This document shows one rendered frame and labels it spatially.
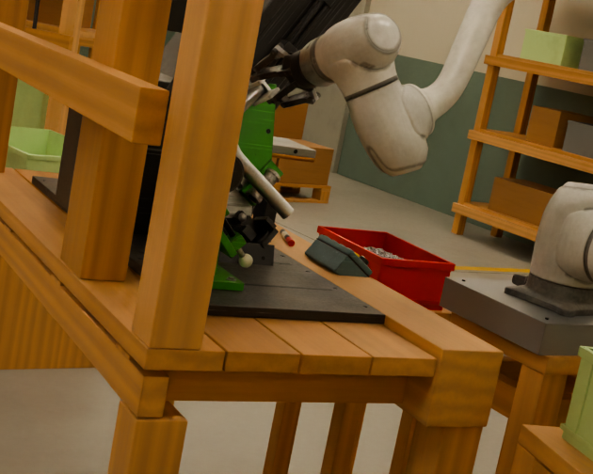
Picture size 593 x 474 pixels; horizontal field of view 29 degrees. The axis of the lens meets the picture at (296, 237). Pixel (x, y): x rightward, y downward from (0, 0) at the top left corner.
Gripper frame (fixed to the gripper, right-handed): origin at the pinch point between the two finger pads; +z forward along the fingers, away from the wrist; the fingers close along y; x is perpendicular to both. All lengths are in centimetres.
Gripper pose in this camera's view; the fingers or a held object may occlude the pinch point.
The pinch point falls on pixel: (260, 89)
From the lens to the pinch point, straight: 232.6
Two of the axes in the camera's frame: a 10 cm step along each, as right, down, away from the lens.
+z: -5.4, 1.2, 8.3
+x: -5.9, 6.5, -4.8
